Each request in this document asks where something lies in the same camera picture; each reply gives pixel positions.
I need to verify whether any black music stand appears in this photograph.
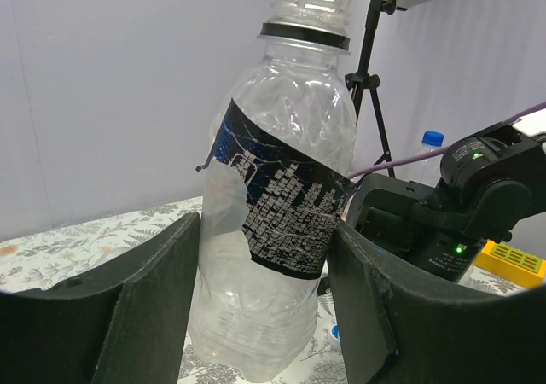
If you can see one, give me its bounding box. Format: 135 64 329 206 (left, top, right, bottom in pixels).
343 0 453 179

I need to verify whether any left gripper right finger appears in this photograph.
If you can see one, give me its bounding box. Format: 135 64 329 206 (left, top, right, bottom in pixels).
328 224 545 383

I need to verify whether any clear bottle black label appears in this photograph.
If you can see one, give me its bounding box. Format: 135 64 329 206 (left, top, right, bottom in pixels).
188 0 357 383

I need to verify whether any yellow green toy brick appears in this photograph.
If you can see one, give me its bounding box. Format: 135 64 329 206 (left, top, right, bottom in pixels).
474 240 545 288

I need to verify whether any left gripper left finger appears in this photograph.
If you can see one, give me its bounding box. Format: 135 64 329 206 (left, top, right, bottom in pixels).
1 212 200 383

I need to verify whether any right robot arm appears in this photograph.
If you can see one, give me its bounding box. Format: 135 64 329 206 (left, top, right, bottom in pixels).
346 120 545 282

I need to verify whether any Pepsi plastic bottle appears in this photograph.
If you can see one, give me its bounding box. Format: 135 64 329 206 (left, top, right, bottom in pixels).
407 142 441 187

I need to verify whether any white blue bottle cap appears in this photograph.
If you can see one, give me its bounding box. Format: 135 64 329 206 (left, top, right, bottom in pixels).
328 323 341 353

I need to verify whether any floral table cloth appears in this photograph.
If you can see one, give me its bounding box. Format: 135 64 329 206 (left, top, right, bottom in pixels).
1 197 525 383

